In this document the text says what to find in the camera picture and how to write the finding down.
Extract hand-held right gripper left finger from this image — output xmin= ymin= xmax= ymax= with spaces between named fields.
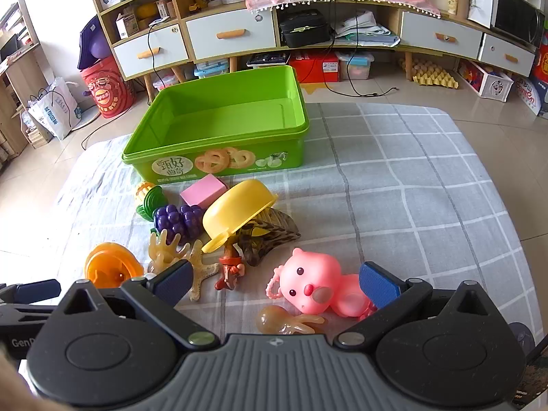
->
xmin=51 ymin=261 xmax=221 ymax=349

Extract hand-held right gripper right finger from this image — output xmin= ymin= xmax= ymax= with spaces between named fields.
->
xmin=334 ymin=261 xmax=497 ymax=349

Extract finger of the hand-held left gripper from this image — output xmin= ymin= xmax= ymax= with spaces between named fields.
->
xmin=0 ymin=303 xmax=58 ymax=330
xmin=0 ymin=279 xmax=61 ymax=304

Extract amber coral toy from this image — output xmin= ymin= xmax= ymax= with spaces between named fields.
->
xmin=148 ymin=229 xmax=191 ymax=275

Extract dried starfish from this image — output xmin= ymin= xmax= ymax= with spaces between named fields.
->
xmin=186 ymin=240 xmax=221 ymax=302

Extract orange plastic toy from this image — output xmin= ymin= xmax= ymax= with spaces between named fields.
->
xmin=84 ymin=242 xmax=145 ymax=288

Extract pink pig toy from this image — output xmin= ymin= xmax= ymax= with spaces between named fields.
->
xmin=266 ymin=247 xmax=377 ymax=318

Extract yellow plastic bowl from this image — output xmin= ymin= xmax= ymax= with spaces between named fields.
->
xmin=201 ymin=179 xmax=279 ymax=253

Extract amber octopus toy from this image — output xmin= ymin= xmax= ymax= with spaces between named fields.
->
xmin=257 ymin=306 xmax=328 ymax=335

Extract leopard print hair clip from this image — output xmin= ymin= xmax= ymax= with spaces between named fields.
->
xmin=237 ymin=208 xmax=301 ymax=266

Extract green plastic box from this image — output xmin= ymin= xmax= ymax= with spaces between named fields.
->
xmin=122 ymin=65 xmax=310 ymax=183

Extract purple toy grapes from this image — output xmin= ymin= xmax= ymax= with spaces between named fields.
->
xmin=154 ymin=204 xmax=205 ymax=238

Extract red brown animal figurine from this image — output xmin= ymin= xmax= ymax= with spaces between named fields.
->
xmin=214 ymin=242 xmax=246 ymax=292

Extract toy corn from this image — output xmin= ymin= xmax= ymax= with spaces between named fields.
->
xmin=136 ymin=182 xmax=165 ymax=221

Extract pink block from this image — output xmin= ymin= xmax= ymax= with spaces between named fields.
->
xmin=180 ymin=174 xmax=227 ymax=207

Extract white shopping bag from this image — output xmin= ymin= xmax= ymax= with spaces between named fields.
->
xmin=28 ymin=77 xmax=82 ymax=140

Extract red bucket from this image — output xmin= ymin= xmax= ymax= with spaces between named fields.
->
xmin=81 ymin=55 xmax=135 ymax=119

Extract clear plastic storage box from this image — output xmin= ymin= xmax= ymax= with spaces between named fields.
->
xmin=336 ymin=51 xmax=374 ymax=81
xmin=195 ymin=62 xmax=229 ymax=80

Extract stack of yellow egg cartons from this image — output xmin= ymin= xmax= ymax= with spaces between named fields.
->
xmin=400 ymin=58 xmax=461 ymax=89

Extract red cardboard box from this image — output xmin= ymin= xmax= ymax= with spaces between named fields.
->
xmin=290 ymin=49 xmax=341 ymax=84

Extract white toy basket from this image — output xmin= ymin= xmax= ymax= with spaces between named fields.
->
xmin=457 ymin=60 xmax=514 ymax=102

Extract wooden cabinet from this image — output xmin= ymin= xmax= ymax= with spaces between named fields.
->
xmin=88 ymin=0 xmax=540 ymax=103

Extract purple plastic seat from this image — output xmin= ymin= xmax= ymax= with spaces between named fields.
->
xmin=78 ymin=15 xmax=113 ymax=69

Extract stack of papers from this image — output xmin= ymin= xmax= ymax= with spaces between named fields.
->
xmin=334 ymin=11 xmax=401 ymax=48

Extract red printed bag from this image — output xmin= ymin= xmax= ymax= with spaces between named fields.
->
xmin=528 ymin=34 xmax=548 ymax=118

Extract black case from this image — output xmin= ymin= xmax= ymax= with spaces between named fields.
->
xmin=279 ymin=9 xmax=335 ymax=49

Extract white carton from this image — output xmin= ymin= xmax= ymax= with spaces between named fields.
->
xmin=469 ymin=0 xmax=501 ymax=26

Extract microwave oven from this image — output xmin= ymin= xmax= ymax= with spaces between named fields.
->
xmin=490 ymin=0 xmax=546 ymax=48

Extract black power cable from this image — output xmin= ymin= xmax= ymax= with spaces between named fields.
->
xmin=308 ymin=0 xmax=399 ymax=98

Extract white drawer orange handle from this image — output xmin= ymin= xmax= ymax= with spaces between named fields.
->
xmin=186 ymin=9 xmax=277 ymax=61
xmin=113 ymin=26 xmax=189 ymax=80
xmin=478 ymin=34 xmax=536 ymax=67
xmin=400 ymin=11 xmax=484 ymax=61

